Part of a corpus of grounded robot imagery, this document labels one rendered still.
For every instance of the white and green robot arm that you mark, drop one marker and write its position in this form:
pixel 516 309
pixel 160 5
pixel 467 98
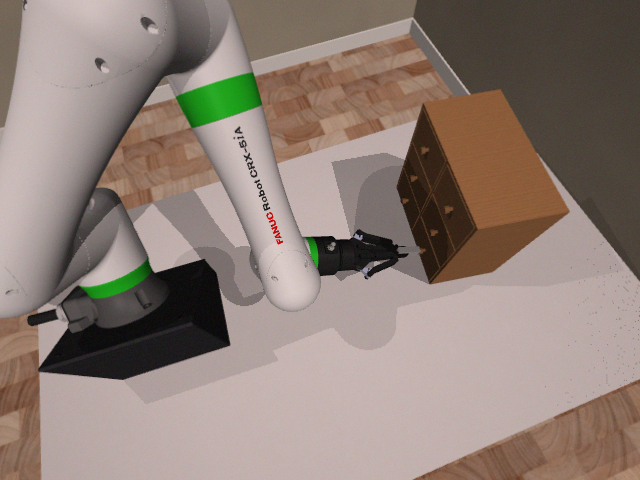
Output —
pixel 85 68

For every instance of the brown wooden drawer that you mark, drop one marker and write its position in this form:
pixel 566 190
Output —
pixel 427 253
pixel 453 208
pixel 426 140
pixel 408 200
pixel 438 232
pixel 417 177

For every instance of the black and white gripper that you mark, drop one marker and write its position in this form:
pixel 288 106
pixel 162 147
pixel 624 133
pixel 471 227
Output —
pixel 355 255

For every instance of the brown wooden chest of drawers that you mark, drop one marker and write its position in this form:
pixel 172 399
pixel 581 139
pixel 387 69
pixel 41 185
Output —
pixel 507 191

